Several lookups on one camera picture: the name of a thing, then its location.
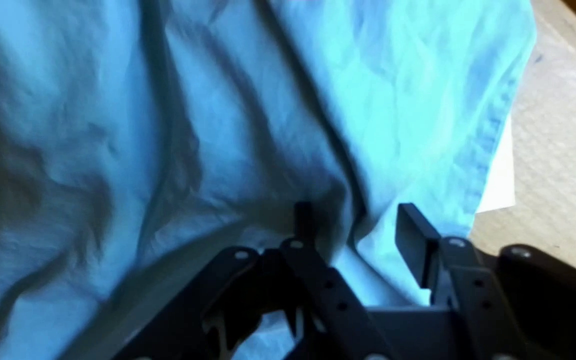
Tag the white paper sheet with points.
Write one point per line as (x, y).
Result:
(501, 184)

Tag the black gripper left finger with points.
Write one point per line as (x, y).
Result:
(305, 220)

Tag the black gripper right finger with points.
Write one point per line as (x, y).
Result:
(416, 240)

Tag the blue cloth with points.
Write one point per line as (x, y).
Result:
(143, 137)

